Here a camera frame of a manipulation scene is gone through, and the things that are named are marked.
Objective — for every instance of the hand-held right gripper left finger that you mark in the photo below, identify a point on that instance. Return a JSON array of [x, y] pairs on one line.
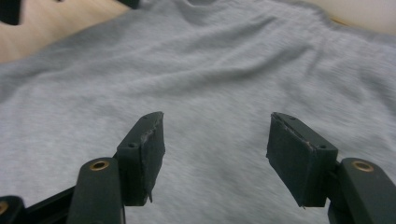
[[141, 161]]

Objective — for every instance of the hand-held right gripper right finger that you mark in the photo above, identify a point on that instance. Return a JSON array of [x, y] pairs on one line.
[[299, 161]]

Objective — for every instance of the grey cloth garment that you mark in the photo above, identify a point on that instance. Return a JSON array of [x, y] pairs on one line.
[[218, 77]]

